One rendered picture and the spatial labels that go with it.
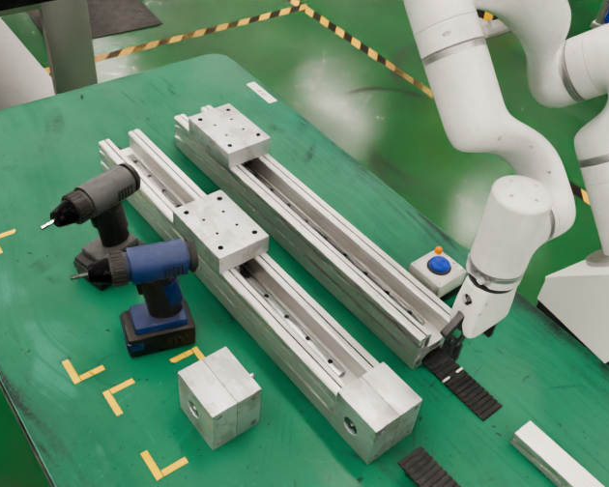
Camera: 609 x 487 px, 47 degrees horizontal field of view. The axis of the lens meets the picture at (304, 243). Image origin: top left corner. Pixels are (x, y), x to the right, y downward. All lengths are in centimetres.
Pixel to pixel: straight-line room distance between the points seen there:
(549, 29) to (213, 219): 67
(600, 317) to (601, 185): 24
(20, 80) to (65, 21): 55
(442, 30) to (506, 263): 33
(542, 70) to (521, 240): 45
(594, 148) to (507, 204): 45
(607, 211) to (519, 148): 41
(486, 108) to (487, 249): 20
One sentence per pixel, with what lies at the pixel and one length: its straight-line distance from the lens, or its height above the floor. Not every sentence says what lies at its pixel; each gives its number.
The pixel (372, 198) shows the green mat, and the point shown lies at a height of 78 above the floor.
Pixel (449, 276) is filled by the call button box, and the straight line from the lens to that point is 138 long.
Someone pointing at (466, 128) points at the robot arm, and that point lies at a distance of 99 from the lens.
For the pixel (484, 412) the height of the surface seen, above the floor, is 78.
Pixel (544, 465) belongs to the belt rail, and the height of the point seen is 80.
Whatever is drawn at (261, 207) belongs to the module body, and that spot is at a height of 84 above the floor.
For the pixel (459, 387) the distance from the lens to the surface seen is 128.
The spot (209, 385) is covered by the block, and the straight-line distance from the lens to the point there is 111.
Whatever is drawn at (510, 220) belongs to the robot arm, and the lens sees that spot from 98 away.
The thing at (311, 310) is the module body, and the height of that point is 86.
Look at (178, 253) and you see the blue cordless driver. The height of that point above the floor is 99.
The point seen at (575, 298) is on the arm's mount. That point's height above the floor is 85.
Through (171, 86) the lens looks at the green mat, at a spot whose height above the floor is 78.
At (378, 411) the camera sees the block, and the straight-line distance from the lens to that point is 111.
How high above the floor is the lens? 178
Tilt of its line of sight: 43 degrees down
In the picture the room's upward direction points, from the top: 6 degrees clockwise
